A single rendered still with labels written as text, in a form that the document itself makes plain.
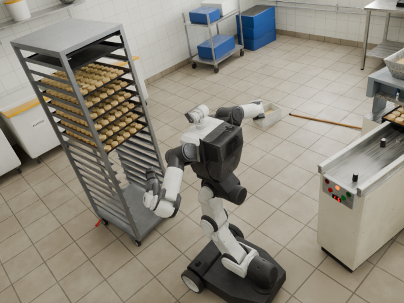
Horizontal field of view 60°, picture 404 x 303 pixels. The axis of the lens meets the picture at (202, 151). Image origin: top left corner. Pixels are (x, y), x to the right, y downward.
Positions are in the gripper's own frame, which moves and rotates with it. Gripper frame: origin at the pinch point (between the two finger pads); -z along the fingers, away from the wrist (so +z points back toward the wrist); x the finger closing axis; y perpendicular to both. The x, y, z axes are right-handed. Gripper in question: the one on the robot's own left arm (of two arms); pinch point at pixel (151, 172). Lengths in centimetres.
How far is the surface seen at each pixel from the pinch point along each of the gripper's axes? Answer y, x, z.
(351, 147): -128, -37, -3
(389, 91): -172, -27, -35
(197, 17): -75, -51, -381
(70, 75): 27, 59, -39
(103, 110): 24, 23, -51
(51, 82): 55, 45, -76
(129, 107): 10, 11, -65
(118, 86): 10, 31, -64
